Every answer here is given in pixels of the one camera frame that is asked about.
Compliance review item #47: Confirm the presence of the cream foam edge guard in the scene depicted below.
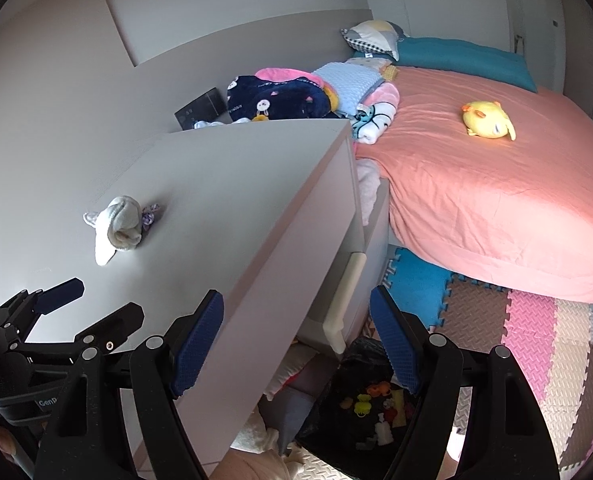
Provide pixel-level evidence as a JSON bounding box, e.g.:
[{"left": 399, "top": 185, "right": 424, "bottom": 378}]
[{"left": 323, "top": 252, "right": 367, "bottom": 356}]

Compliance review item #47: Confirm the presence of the navy cartoon fleece blanket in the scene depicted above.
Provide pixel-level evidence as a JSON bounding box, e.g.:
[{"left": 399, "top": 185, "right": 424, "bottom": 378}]
[{"left": 227, "top": 75, "right": 337, "bottom": 122}]

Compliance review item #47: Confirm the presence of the white quilted towel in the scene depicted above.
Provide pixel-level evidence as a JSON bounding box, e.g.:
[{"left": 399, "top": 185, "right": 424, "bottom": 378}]
[{"left": 84, "top": 195, "right": 142, "bottom": 266}]

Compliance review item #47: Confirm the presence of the teal long pillow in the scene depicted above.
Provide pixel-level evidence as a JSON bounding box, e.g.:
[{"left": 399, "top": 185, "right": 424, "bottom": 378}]
[{"left": 354, "top": 37, "right": 537, "bottom": 93}]

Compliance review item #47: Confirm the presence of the yellow duck plush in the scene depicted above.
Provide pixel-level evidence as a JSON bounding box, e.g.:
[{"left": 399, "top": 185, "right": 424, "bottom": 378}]
[{"left": 461, "top": 101, "right": 517, "bottom": 141}]

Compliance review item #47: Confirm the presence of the black trash bin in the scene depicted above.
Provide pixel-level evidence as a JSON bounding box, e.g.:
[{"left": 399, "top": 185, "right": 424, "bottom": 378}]
[{"left": 293, "top": 336, "right": 459, "bottom": 480}]

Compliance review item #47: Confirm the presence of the purple plaid hair scrunchie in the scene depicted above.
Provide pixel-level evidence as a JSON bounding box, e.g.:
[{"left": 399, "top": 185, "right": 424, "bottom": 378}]
[{"left": 140, "top": 204, "right": 161, "bottom": 232}]

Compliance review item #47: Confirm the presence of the beige foam floor mat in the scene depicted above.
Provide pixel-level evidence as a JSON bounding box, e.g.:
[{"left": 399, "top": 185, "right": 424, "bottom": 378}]
[{"left": 433, "top": 274, "right": 593, "bottom": 470}]

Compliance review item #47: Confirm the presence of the blue foam floor mat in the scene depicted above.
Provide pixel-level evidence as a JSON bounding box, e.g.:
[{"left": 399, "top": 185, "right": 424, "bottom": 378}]
[{"left": 382, "top": 245, "right": 452, "bottom": 330}]

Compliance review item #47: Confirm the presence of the pink white cartoon blanket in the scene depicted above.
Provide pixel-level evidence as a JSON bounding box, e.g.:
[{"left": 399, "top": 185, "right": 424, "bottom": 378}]
[{"left": 255, "top": 67, "right": 400, "bottom": 145}]

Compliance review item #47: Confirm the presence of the black wall switch panel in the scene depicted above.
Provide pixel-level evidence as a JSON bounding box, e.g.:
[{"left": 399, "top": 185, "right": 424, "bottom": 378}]
[{"left": 175, "top": 88, "right": 227, "bottom": 130}]

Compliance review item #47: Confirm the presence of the light blue folded blanket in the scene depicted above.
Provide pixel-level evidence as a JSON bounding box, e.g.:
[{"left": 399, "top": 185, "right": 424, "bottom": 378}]
[{"left": 314, "top": 62, "right": 385, "bottom": 115}]

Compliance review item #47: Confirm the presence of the checkered patchwork pillow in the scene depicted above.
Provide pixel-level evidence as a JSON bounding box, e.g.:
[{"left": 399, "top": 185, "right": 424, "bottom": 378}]
[{"left": 340, "top": 20, "right": 406, "bottom": 61}]

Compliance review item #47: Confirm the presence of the white door with handle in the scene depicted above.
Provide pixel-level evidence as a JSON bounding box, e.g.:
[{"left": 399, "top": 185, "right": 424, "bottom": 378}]
[{"left": 561, "top": 0, "right": 593, "bottom": 120}]

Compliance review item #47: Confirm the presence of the pink foam floor mat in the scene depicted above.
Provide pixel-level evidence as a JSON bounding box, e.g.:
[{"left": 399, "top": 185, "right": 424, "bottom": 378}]
[{"left": 502, "top": 290, "right": 557, "bottom": 403}]

